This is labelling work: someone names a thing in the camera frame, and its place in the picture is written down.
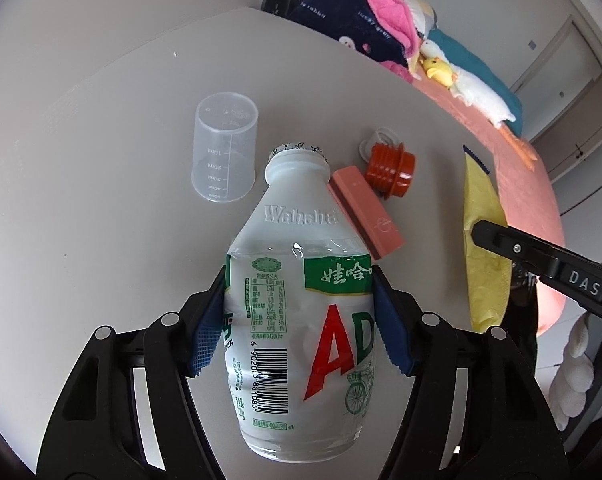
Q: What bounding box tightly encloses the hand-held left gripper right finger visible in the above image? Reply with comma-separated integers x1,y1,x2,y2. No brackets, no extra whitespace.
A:
371,265,570,480

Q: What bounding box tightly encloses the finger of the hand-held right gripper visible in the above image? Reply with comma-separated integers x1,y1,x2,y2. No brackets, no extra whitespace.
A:
470,218,602,317

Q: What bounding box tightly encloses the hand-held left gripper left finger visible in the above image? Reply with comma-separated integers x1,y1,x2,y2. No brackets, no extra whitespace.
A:
38,265,230,480

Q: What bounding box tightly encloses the yellow packet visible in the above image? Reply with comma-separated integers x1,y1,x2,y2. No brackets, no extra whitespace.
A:
462,144,512,334

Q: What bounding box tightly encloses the black-lined waste bin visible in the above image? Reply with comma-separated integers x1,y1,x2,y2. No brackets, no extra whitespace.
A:
506,264,540,362

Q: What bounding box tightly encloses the white plastic drink bottle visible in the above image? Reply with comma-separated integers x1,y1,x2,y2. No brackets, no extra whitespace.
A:
223,139,380,463

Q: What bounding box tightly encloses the bed with pink sheet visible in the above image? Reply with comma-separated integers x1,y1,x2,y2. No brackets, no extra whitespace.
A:
410,74,567,334

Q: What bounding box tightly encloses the pink rectangular block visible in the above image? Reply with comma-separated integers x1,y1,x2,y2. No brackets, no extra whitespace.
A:
329,163,404,261

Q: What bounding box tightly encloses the white plush toy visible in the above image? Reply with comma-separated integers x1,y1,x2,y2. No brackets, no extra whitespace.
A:
550,317,602,431

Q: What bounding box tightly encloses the red ribbed bottle cap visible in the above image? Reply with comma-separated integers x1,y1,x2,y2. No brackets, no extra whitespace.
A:
364,142,416,201

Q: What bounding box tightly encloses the white goose plush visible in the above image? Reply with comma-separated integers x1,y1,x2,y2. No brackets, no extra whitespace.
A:
418,38,537,169

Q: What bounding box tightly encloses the clear plastic measuring cup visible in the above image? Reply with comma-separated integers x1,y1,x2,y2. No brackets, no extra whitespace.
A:
190,91,260,204

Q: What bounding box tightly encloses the grey wardrobe door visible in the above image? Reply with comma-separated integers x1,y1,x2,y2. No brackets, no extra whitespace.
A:
508,9,602,181

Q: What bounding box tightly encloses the teal blanket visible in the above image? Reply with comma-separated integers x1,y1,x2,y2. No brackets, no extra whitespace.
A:
425,27,524,136

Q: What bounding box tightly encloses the yellow duck plush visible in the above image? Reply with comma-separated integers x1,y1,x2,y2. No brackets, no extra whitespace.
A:
419,56,454,86

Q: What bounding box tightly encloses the pink fleece blanket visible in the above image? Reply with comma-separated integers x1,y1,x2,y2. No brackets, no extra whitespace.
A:
363,0,422,81

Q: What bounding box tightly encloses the navy printed blanket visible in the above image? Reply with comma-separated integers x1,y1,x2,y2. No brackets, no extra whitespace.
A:
286,0,417,69

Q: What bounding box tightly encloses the white plastic ring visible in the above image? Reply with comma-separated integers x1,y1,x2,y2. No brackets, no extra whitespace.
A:
359,126,405,159

